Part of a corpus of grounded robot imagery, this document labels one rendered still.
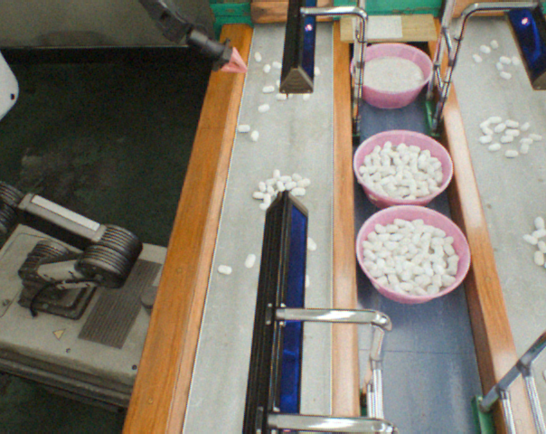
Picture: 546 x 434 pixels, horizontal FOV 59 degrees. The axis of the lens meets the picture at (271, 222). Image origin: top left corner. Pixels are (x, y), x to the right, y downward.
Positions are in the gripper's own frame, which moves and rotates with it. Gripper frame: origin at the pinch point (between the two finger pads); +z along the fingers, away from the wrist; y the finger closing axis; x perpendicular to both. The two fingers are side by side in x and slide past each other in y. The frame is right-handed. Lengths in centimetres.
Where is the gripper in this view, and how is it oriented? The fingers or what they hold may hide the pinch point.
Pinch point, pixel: (244, 70)
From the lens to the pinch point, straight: 157.2
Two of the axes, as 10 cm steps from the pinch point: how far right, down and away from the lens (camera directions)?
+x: -5.8, 4.6, 6.7
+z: 8.1, 4.0, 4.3
